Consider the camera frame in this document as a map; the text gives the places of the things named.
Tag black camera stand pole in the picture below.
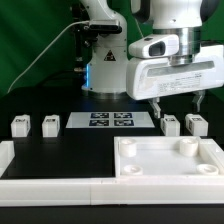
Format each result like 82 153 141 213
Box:
70 3 87 75

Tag white sheet with AprilTags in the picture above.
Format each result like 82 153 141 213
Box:
66 112 155 128

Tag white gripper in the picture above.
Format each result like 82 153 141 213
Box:
126 45 224 119

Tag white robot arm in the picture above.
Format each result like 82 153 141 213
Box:
79 0 224 117

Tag white square tabletop part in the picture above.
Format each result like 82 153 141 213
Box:
114 136 224 177

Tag white cable left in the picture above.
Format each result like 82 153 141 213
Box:
6 20 90 95

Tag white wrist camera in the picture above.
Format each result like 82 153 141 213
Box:
128 34 179 59

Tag white U-shaped obstacle fence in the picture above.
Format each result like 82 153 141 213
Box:
0 141 224 207

